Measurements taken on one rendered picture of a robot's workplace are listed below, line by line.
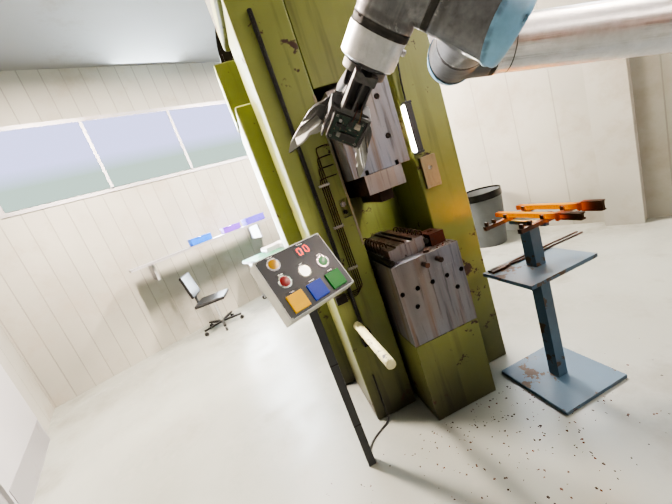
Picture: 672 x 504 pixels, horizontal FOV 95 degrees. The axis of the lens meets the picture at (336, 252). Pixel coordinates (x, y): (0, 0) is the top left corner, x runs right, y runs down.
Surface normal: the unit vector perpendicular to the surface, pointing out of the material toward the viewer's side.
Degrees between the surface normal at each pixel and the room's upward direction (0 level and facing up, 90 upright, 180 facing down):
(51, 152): 90
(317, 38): 90
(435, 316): 90
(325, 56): 90
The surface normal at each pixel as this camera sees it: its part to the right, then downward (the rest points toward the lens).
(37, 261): 0.61, -0.04
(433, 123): 0.25, 0.14
